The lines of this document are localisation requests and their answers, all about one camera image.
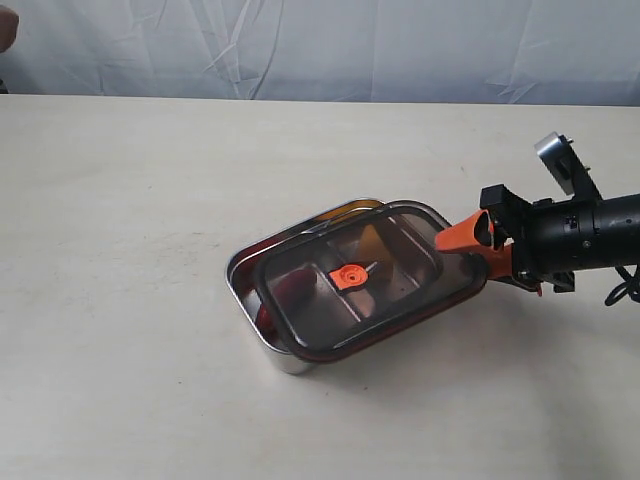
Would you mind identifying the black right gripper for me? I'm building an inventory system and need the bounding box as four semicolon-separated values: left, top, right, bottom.
435;184;595;296

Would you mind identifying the yellow cheese wedge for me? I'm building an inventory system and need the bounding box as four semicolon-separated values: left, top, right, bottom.
355;224;393;265

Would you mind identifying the dark transparent lid orange valve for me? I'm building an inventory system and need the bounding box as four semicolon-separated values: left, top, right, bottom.
253;200;487;364

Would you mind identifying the red sausage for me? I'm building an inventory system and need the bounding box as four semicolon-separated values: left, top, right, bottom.
255;268;317;336

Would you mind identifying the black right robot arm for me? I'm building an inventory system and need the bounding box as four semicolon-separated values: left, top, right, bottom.
435;185;639;306

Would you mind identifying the light blue backdrop cloth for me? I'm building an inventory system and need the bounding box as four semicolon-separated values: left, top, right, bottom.
1;1;639;106

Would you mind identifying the steel two-compartment lunch box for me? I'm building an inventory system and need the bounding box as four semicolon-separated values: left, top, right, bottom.
223;198;451;376

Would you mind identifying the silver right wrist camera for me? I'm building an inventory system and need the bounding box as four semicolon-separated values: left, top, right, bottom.
534;132;602;201

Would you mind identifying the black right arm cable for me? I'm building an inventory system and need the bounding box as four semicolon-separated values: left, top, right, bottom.
603;264;640;307

